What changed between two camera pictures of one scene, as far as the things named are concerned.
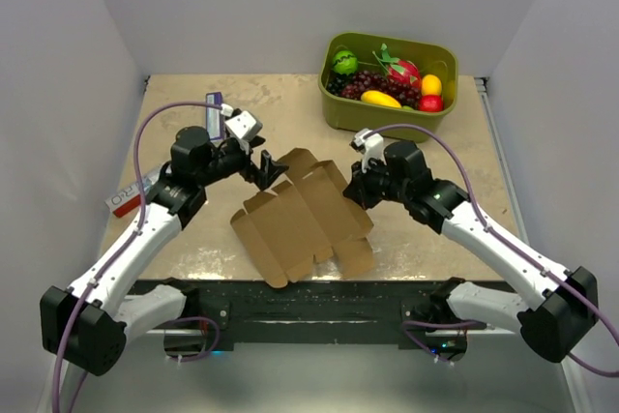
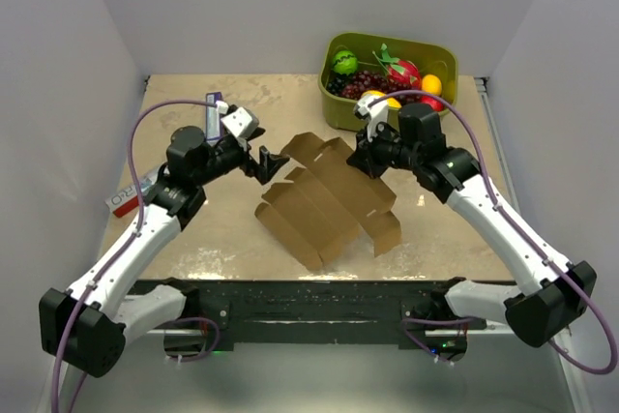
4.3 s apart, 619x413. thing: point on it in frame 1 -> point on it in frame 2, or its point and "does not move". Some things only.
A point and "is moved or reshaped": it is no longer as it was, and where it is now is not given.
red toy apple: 430,103 does not move
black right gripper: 358,190 -> 364,157
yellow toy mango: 378,98 does not move
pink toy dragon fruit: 398,70 does not move
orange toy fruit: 430,85 does not move
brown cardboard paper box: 309,218 is moved or reshaped
